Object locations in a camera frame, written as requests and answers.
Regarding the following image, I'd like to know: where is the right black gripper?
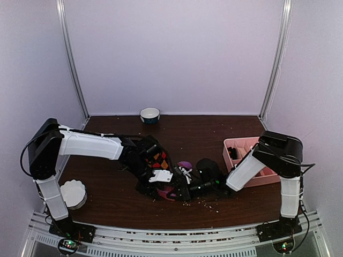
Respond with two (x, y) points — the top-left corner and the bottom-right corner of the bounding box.
(168, 180), (215, 202)

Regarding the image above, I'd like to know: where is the black argyle sock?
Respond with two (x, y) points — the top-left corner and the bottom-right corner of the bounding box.
(146, 151), (170, 170)

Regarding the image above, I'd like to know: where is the maroon purple orange sock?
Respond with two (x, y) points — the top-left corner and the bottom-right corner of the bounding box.
(157, 161), (193, 201)

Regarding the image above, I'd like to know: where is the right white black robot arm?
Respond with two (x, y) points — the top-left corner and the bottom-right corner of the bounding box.
(191, 131), (303, 237)

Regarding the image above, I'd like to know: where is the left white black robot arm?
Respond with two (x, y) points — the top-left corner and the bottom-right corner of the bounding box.
(22, 118), (176, 238)

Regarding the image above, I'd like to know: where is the teal white ceramic bowl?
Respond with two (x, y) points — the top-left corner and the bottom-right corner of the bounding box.
(140, 107), (160, 125)

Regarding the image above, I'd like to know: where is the black rolled sock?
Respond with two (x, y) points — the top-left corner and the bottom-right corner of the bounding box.
(227, 147), (237, 160)

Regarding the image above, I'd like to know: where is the pink divided organizer box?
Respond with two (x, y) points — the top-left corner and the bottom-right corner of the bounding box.
(222, 137), (280, 192)

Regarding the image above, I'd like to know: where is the beige rolled sock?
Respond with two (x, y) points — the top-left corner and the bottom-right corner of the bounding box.
(237, 147), (248, 158)

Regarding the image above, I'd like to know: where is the white scalloped bowl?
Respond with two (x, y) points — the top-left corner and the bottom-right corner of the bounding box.
(60, 179), (87, 210)

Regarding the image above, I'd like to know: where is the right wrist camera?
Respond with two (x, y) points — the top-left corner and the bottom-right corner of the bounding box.
(179, 167), (193, 185)

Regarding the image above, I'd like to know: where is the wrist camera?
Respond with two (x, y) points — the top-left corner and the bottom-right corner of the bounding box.
(148, 169), (173, 183)
(179, 167), (193, 185)

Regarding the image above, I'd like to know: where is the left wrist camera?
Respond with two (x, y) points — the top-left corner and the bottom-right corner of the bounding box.
(148, 169), (173, 183)

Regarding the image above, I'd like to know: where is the front aluminium rail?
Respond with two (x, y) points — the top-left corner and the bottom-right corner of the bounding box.
(19, 211), (333, 256)

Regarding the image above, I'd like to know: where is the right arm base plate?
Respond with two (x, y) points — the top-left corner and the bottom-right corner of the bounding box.
(256, 221), (302, 242)

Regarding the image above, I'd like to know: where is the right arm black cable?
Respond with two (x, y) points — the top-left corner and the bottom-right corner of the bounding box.
(299, 162), (317, 248)

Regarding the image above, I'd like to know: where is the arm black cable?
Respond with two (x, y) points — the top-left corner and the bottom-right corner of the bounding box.
(19, 131), (62, 179)
(299, 162), (317, 248)

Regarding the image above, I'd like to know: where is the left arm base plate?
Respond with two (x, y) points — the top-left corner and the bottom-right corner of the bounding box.
(49, 223), (96, 243)

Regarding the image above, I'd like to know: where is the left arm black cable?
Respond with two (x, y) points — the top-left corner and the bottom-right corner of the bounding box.
(19, 131), (62, 179)

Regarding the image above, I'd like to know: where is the left aluminium frame post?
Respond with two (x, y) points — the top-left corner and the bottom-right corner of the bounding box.
(56, 0), (90, 119)

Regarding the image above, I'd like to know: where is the aluminium frame post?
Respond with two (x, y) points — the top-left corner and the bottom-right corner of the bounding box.
(56, 0), (90, 119)
(259, 0), (293, 123)

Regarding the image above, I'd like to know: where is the right aluminium frame post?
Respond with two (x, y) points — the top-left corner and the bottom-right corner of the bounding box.
(259, 0), (293, 123)

